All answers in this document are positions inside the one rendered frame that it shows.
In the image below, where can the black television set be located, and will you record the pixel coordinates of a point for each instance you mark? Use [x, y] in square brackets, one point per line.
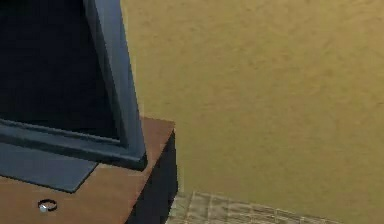
[50, 66]

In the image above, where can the brown wooden television stand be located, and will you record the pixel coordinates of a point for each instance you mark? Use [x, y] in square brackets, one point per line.
[113, 193]

